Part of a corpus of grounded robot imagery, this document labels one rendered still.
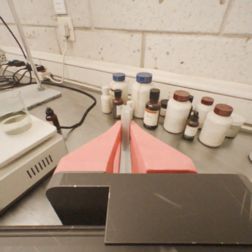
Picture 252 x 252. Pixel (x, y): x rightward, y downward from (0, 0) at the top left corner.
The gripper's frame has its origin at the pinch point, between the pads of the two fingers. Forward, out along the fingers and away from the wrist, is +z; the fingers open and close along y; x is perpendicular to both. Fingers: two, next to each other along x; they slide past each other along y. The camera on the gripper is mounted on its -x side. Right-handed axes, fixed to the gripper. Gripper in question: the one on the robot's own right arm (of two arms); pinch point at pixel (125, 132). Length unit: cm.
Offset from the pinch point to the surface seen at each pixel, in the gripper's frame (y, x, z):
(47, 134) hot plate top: 14.2, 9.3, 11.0
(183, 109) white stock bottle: -14.4, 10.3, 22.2
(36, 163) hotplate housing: 15.7, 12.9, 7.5
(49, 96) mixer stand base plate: 30, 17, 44
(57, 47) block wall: 34, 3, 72
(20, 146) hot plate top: 17.2, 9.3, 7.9
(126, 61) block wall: 0, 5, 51
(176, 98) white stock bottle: -12.7, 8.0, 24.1
